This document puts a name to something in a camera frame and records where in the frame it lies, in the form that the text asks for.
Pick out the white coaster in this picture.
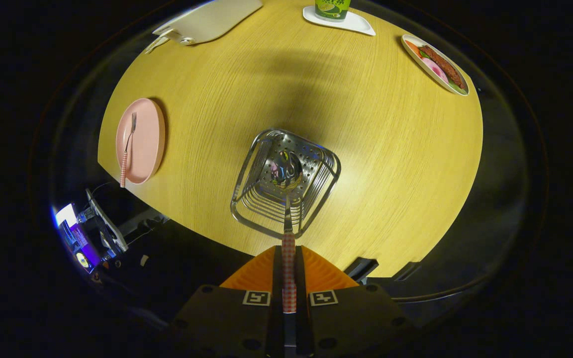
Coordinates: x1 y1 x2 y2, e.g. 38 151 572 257
302 5 377 36

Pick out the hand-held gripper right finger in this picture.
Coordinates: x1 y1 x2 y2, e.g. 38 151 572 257
295 246 416 358

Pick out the metal wire drainer basket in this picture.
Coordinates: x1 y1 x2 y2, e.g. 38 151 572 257
230 128 342 239

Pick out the white plate with food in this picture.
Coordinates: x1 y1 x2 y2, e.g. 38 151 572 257
401 34 470 96

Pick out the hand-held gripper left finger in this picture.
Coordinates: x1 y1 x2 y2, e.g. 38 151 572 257
167 246 284 358

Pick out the fork with red checkered handle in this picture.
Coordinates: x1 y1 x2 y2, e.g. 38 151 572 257
120 112 138 188

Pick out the black table bracket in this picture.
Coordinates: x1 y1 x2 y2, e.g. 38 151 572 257
344 257 381 281
393 262 421 281

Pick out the green label drink bottle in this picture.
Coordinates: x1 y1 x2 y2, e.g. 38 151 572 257
314 0 352 22

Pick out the spoon with red checkered handle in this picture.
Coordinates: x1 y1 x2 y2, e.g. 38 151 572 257
265 149 303 315

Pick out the pink plate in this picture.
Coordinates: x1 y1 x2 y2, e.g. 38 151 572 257
116 98 166 185

